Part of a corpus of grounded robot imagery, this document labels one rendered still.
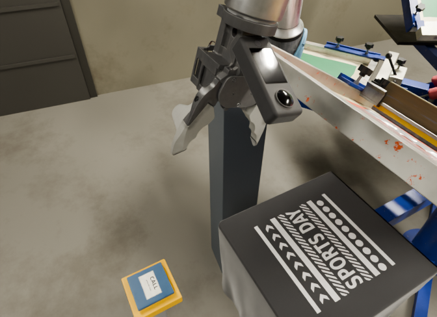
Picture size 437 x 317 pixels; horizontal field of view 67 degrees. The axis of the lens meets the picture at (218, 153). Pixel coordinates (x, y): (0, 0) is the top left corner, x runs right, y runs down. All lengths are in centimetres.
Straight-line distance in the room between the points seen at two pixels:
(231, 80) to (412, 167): 25
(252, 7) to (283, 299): 76
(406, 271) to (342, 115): 69
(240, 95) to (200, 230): 181
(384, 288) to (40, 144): 274
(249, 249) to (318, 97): 61
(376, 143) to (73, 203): 227
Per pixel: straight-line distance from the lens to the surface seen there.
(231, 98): 44
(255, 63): 41
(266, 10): 41
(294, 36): 106
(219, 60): 45
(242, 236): 105
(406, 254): 116
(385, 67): 186
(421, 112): 111
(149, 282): 98
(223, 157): 130
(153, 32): 338
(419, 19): 214
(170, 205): 235
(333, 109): 53
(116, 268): 216
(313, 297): 99
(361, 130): 50
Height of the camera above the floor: 183
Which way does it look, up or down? 43 degrees down
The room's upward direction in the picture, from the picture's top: straight up
